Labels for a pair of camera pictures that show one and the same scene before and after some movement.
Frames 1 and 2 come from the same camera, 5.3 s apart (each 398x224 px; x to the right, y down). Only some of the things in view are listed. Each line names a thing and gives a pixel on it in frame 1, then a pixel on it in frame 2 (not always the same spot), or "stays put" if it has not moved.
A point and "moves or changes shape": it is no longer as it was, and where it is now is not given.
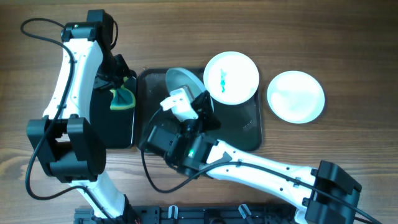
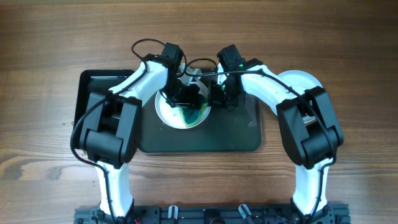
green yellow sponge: x=123 y=98 moves or changes shape
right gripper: x=206 y=111 → x=214 y=98
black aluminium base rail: x=193 y=214 stays put
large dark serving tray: x=240 y=124 stays put
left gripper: x=122 y=71 → x=188 y=97
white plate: x=231 y=78 moves or changes shape
